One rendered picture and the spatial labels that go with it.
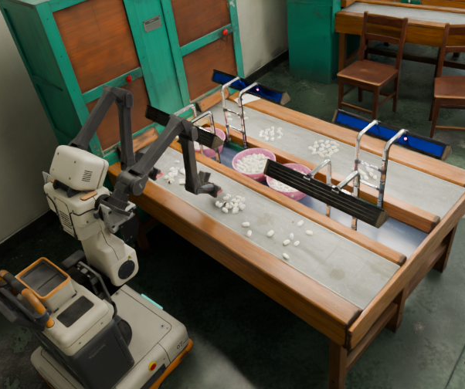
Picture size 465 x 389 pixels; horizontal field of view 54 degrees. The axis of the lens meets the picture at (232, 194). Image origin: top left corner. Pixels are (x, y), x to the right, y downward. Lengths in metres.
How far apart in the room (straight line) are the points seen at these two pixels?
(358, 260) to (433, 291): 0.99
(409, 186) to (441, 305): 0.81
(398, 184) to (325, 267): 0.72
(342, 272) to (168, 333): 1.02
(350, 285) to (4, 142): 2.59
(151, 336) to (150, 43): 1.73
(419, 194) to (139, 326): 1.68
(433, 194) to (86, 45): 2.04
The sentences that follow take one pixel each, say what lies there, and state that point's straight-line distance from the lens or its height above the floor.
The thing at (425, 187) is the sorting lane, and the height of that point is 0.74.
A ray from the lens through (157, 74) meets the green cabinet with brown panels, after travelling 3.05.
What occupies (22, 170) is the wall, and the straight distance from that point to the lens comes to 3.74.
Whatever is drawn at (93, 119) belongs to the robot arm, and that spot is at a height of 1.36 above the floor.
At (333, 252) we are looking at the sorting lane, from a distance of 2.21.
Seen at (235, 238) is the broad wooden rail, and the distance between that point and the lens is 2.27.
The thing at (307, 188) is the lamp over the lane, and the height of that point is 1.07.
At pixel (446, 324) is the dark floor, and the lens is 2.97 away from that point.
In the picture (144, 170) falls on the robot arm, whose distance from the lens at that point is 1.96.
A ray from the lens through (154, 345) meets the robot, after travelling 2.57.
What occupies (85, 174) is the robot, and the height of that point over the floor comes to 1.32.
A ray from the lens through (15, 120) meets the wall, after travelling 3.61.
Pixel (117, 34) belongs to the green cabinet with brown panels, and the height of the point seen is 1.50.
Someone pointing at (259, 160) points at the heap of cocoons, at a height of 0.73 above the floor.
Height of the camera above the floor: 2.37
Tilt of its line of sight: 39 degrees down
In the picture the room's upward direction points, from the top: 9 degrees counter-clockwise
